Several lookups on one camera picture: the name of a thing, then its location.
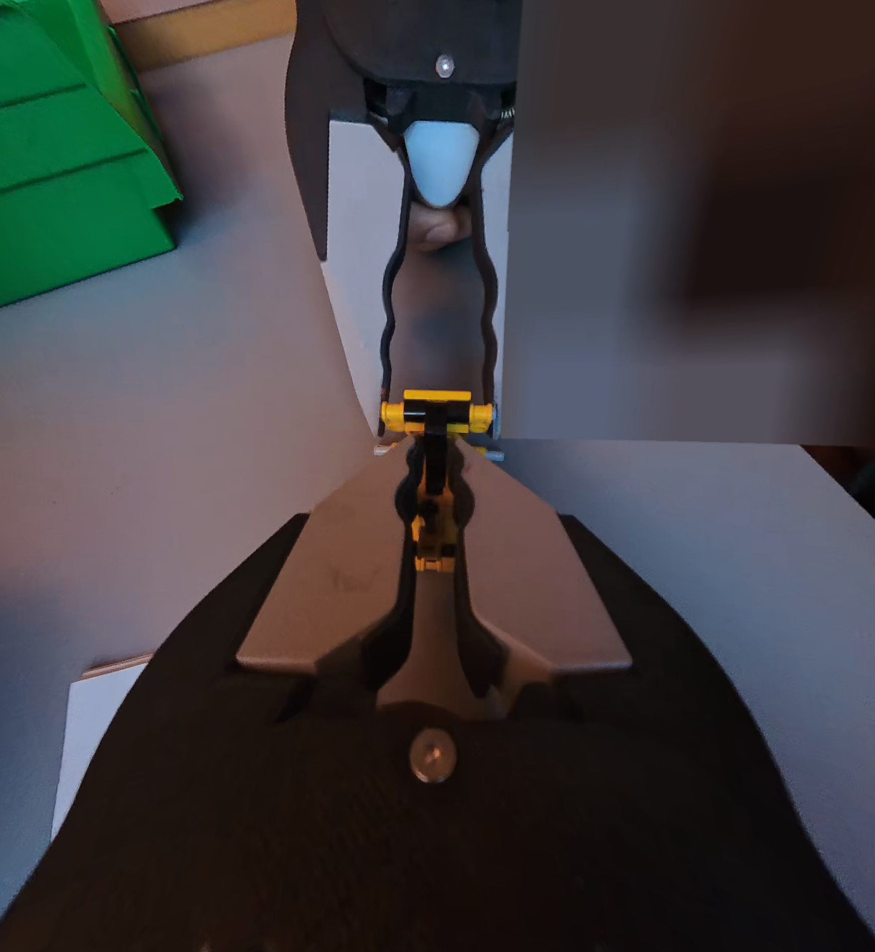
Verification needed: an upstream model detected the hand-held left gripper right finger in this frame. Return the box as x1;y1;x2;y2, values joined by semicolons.
446;437;635;706

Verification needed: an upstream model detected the green box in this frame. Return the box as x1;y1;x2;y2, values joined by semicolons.
0;0;184;321

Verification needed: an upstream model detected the yellow lego model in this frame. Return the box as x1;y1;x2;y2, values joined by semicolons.
378;389;497;574

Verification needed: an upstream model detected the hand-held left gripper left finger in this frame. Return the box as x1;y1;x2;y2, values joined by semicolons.
235;437;420;704

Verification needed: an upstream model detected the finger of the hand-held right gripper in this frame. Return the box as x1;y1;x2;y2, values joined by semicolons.
469;118;515;440
321;119;415;441

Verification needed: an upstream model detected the person's right hand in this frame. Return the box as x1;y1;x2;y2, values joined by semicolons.
410;202;477;255

